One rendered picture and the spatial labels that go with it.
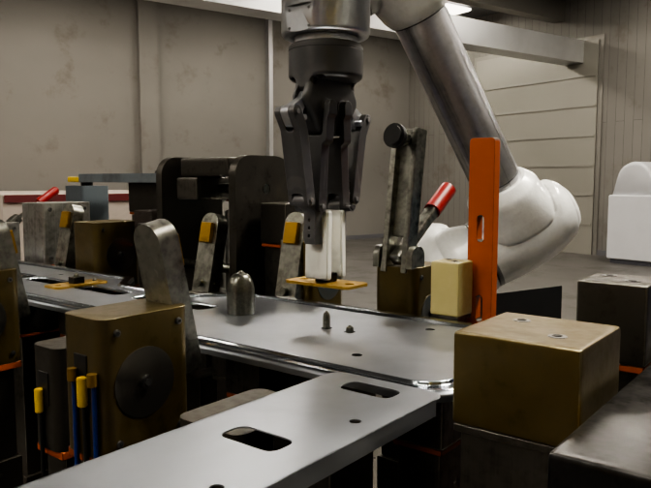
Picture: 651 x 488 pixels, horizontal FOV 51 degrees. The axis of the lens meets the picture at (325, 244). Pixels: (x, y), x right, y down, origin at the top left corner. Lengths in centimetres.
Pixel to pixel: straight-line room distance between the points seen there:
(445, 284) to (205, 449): 41
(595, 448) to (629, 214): 966
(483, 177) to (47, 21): 1022
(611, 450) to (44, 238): 116
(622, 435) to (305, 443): 17
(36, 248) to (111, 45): 970
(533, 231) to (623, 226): 862
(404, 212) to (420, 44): 54
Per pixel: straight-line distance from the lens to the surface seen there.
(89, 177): 151
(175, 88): 1129
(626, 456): 35
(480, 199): 77
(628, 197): 999
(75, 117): 1072
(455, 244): 143
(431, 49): 130
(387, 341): 66
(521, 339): 42
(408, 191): 81
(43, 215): 136
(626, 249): 1003
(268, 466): 39
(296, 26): 68
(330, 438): 42
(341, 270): 70
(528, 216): 141
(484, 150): 77
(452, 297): 75
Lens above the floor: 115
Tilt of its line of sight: 5 degrees down
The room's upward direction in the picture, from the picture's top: straight up
